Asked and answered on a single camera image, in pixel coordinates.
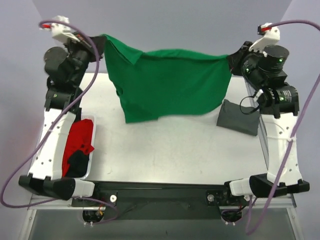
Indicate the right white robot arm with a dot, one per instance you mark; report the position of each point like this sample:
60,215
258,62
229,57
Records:
278,105

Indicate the white plastic laundry basket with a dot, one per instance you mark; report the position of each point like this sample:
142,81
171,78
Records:
88,150

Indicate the green t shirt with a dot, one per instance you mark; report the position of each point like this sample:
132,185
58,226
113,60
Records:
166,82

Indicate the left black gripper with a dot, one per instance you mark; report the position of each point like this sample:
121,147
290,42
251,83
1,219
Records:
95,46

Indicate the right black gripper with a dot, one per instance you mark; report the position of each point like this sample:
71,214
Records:
236,61

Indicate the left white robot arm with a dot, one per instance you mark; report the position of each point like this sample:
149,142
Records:
65,68

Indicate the black t shirt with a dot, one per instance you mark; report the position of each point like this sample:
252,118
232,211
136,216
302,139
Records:
78,164

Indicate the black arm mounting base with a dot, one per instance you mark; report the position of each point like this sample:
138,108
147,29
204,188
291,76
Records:
163,201

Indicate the red t shirt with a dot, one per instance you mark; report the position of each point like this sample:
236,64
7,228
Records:
77,140

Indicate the folded dark grey t shirt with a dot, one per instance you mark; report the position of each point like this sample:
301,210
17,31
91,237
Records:
238,118

